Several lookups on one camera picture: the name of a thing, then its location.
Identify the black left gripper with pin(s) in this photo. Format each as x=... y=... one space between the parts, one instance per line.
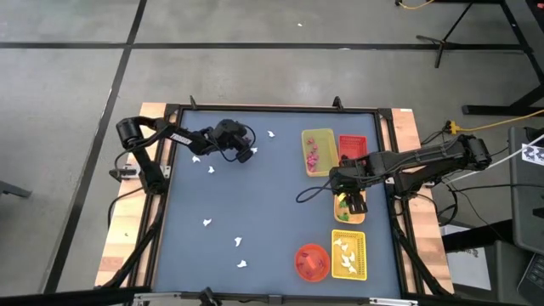
x=231 y=134

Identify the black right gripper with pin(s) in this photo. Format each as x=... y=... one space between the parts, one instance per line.
x=353 y=176

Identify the green skeleton figurine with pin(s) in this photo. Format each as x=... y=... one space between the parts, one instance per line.
x=344 y=217
x=342 y=204

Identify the red slotted basket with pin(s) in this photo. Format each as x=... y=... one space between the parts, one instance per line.
x=353 y=144

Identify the translucent yellow plastic bin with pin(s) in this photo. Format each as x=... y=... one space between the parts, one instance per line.
x=329 y=144

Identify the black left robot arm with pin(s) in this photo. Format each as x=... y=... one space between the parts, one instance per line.
x=178 y=138

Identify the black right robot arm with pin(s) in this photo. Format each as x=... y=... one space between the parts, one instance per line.
x=425 y=159

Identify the peach solid plastic bin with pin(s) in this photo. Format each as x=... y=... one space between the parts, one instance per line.
x=359 y=219

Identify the yellow slotted basket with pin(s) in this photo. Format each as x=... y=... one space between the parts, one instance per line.
x=361 y=238

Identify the orange round bowl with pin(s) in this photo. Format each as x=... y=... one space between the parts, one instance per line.
x=312 y=251

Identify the white mounting plate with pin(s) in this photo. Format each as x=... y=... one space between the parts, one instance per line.
x=166 y=171

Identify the black table clamp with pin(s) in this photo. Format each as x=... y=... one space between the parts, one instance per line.
x=338 y=102

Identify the white box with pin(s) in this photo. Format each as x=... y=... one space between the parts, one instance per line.
x=467 y=265

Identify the dark rounded object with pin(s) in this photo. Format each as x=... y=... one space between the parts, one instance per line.
x=208 y=297

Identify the dark grey desk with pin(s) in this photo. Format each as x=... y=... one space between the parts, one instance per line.
x=527 y=204

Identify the black tripod stand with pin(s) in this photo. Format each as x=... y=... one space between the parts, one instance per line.
x=442 y=42

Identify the white printed paper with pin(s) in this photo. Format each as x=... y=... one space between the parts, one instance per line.
x=533 y=154

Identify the black keyboard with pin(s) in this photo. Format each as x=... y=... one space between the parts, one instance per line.
x=533 y=276

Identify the grey metal foot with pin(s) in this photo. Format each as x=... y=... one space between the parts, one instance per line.
x=15 y=189

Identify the silver metal bracket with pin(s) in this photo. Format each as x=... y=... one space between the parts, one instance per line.
x=157 y=295
x=393 y=301

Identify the black desk leg frame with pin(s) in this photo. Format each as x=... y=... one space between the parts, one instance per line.
x=501 y=108

